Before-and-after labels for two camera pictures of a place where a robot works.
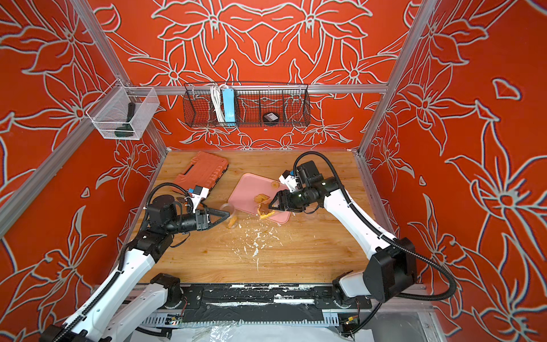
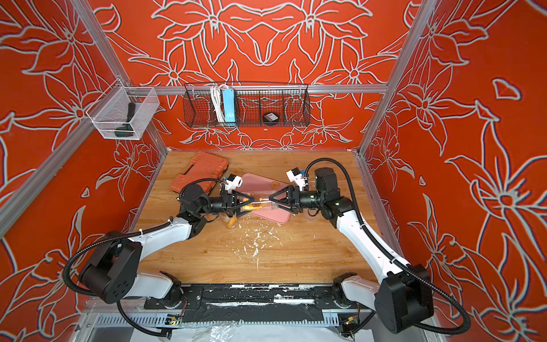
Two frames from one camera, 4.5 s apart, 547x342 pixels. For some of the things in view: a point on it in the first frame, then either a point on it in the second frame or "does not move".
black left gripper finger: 213,224 -> 241,213
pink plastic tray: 255,192 does not move
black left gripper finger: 218,212 -> 235,194
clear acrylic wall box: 124,112 does not move
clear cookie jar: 264,216 -> 257,206
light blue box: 228,95 does not move
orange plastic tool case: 205,170 does not move
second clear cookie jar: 231,221 does not move
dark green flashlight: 127,130 does not move
